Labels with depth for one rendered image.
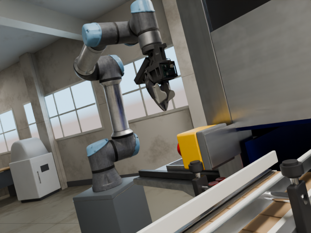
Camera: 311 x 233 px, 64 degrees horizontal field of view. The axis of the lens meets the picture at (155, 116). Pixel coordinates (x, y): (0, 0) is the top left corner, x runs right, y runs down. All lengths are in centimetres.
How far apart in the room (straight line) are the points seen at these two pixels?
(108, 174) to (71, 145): 439
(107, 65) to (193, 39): 75
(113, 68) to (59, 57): 441
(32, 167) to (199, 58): 506
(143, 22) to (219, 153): 52
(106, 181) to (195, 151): 83
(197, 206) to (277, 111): 23
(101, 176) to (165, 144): 305
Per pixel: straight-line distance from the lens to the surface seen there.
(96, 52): 95
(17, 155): 572
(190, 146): 47
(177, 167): 76
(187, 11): 57
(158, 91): 81
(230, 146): 49
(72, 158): 566
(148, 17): 84
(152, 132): 430
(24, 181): 570
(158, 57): 80
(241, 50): 48
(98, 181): 125
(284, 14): 45
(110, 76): 124
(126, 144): 126
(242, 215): 27
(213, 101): 53
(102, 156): 123
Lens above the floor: 108
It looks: level
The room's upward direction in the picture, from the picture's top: 14 degrees counter-clockwise
